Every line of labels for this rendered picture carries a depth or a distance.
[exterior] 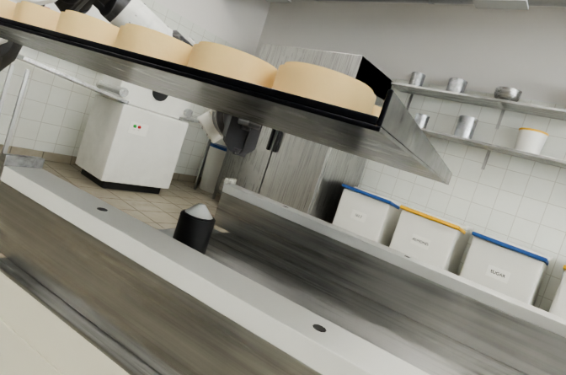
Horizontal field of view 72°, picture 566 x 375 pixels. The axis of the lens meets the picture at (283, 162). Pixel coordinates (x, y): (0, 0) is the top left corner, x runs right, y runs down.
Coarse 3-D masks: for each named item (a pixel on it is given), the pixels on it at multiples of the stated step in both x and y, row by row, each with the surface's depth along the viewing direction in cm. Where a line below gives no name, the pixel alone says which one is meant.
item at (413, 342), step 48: (192, 240) 34; (240, 240) 52; (0, 288) 27; (288, 288) 40; (336, 288) 45; (0, 336) 26; (48, 336) 24; (96, 336) 23; (384, 336) 36; (432, 336) 40
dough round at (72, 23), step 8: (64, 16) 24; (72, 16) 24; (80, 16) 24; (88, 16) 24; (64, 24) 24; (72, 24) 24; (80, 24) 24; (88, 24) 24; (96, 24) 24; (104, 24) 24; (112, 24) 25; (64, 32) 24; (72, 32) 24; (80, 32) 24; (88, 32) 24; (96, 32) 24; (104, 32) 24; (112, 32) 25; (96, 40) 24; (104, 40) 25; (112, 40) 25
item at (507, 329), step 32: (224, 192) 55; (224, 224) 55; (256, 224) 52; (288, 224) 50; (320, 224) 48; (288, 256) 50; (320, 256) 48; (352, 256) 46; (384, 256) 45; (352, 288) 46; (384, 288) 45; (416, 288) 43; (448, 288) 42; (480, 288) 41; (416, 320) 43; (448, 320) 41; (480, 320) 40; (512, 320) 39; (544, 320) 38; (512, 352) 39; (544, 352) 38
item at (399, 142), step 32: (0, 32) 36; (32, 32) 22; (96, 64) 36; (128, 64) 21; (160, 64) 18; (192, 96) 37; (224, 96) 21; (256, 96) 15; (288, 96) 15; (288, 128) 37; (320, 128) 22; (352, 128) 15; (384, 128) 14; (416, 128) 19; (384, 160) 38; (416, 160) 22
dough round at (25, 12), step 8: (16, 8) 27; (24, 8) 27; (32, 8) 27; (40, 8) 27; (48, 8) 27; (16, 16) 27; (24, 16) 27; (32, 16) 27; (40, 16) 27; (48, 16) 27; (56, 16) 27; (32, 24) 27; (40, 24) 27; (48, 24) 27; (56, 24) 27
